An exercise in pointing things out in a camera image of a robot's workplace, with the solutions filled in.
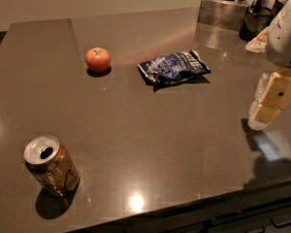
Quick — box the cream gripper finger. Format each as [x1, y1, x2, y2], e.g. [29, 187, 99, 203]
[248, 68, 291, 131]
[255, 73, 270, 102]

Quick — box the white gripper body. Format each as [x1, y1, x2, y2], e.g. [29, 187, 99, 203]
[266, 0, 291, 68]

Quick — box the orange soda can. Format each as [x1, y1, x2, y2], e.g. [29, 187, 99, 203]
[23, 135, 80, 197]

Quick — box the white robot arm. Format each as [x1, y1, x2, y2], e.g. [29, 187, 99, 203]
[248, 0, 291, 131]

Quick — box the white napkin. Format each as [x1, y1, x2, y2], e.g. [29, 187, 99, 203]
[245, 27, 269, 53]

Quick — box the black cup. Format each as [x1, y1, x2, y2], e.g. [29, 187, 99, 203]
[239, 6, 271, 42]

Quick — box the steel dispenser base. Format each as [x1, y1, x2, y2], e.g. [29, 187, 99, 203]
[198, 0, 246, 31]

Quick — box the blue chip bag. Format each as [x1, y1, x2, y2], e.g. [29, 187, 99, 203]
[138, 50, 210, 85]

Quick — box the red apple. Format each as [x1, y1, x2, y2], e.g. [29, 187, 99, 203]
[85, 48, 111, 74]

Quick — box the black drawer handle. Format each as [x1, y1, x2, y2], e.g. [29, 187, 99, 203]
[271, 214, 291, 229]

